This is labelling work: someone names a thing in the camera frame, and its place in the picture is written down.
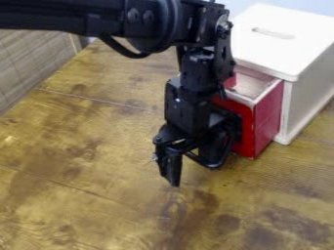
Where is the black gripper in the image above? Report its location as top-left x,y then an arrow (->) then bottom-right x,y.
152,77 -> 235,187

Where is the black metal drawer handle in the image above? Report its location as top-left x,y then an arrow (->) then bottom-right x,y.
183,111 -> 244,171

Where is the red wooden drawer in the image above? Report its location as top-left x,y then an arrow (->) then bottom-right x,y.
212,65 -> 285,158

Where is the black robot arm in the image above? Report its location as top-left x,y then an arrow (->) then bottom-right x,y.
0,0 -> 240,187

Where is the white wooden cabinet box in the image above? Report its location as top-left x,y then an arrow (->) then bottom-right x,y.
232,4 -> 334,145

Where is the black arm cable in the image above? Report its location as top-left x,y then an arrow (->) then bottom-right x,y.
96,33 -> 154,60

